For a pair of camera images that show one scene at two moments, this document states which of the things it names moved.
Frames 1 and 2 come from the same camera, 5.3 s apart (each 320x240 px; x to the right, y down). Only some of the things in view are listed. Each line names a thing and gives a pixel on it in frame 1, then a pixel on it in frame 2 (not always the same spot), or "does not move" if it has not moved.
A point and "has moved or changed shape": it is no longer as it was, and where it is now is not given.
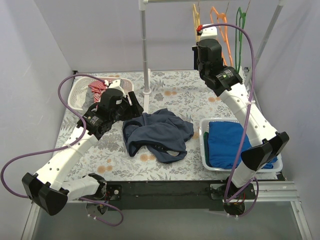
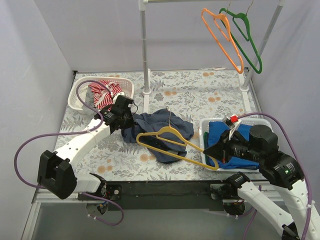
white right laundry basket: x=276 y=169 does not move
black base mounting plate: x=171 y=195 does not move
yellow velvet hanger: x=196 y=21 to x=216 y=166
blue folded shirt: x=226 y=142 does not move
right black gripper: x=195 y=57 to x=224 y=146
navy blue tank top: x=161 y=133 has moved or changed shape
